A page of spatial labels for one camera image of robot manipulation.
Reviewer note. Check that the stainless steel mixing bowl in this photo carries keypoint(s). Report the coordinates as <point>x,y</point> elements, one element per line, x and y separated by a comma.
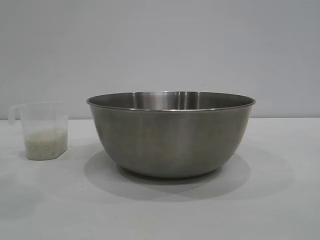
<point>170,135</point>

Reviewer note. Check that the white uncooked rice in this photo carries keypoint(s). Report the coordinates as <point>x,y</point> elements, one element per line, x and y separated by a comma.
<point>45,146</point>

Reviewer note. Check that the translucent plastic measuring cup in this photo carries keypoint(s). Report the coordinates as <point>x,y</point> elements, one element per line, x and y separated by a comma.
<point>45,116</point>

